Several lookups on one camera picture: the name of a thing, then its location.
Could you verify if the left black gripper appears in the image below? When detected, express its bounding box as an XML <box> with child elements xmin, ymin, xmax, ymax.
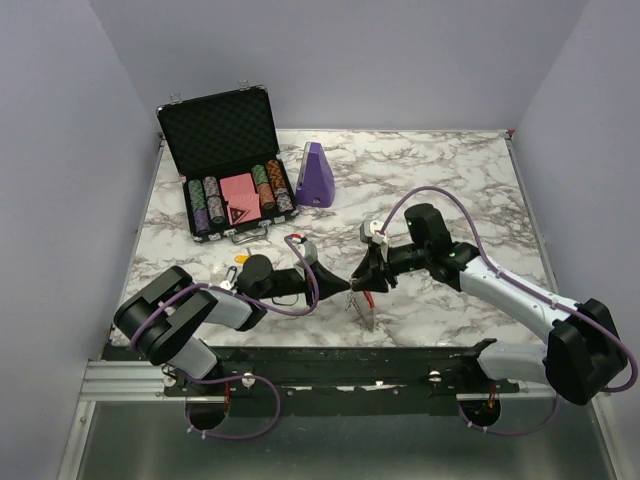
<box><xmin>258</xmin><ymin>259</ymin><xmax>351</xmax><ymax>306</ymax></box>

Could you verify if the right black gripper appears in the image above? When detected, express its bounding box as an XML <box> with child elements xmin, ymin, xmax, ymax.
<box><xmin>352</xmin><ymin>242</ymin><xmax>430</xmax><ymax>295</ymax></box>

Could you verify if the metal key organizer red handle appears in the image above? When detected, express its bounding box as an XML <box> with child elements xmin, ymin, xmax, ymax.
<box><xmin>345</xmin><ymin>291</ymin><xmax>376</xmax><ymax>331</ymax></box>

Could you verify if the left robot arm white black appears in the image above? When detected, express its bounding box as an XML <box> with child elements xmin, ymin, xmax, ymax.
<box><xmin>113</xmin><ymin>254</ymin><xmax>350</xmax><ymax>395</ymax></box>

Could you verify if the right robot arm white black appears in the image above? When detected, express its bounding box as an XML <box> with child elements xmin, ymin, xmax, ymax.
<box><xmin>351</xmin><ymin>203</ymin><xmax>628</xmax><ymax>405</ymax></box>

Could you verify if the key with yellow tag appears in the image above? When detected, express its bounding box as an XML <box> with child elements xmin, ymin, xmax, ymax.
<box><xmin>234</xmin><ymin>254</ymin><xmax>250</xmax><ymax>265</ymax></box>

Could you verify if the purple metronome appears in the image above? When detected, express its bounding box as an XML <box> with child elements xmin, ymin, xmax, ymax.
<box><xmin>295</xmin><ymin>142</ymin><xmax>335</xmax><ymax>208</ymax></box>

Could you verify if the pink playing card deck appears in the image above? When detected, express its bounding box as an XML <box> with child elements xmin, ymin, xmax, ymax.
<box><xmin>220</xmin><ymin>173</ymin><xmax>261</xmax><ymax>223</ymax></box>

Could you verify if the black poker chip case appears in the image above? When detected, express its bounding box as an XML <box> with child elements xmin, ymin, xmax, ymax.
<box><xmin>156</xmin><ymin>85</ymin><xmax>299</xmax><ymax>244</ymax></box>

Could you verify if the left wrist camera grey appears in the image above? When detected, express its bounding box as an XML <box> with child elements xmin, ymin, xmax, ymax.
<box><xmin>296</xmin><ymin>239</ymin><xmax>318</xmax><ymax>268</ymax></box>

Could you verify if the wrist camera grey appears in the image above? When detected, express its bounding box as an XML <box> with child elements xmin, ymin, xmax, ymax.
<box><xmin>296</xmin><ymin>239</ymin><xmax>318</xmax><ymax>268</ymax></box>
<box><xmin>359</xmin><ymin>220</ymin><xmax>389</xmax><ymax>249</ymax></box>

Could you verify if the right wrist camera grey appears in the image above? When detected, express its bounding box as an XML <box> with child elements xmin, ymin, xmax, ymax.
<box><xmin>359</xmin><ymin>220</ymin><xmax>389</xmax><ymax>249</ymax></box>

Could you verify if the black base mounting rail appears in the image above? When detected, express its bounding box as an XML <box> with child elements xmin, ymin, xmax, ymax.
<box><xmin>164</xmin><ymin>340</ymin><xmax>519</xmax><ymax>426</ymax></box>

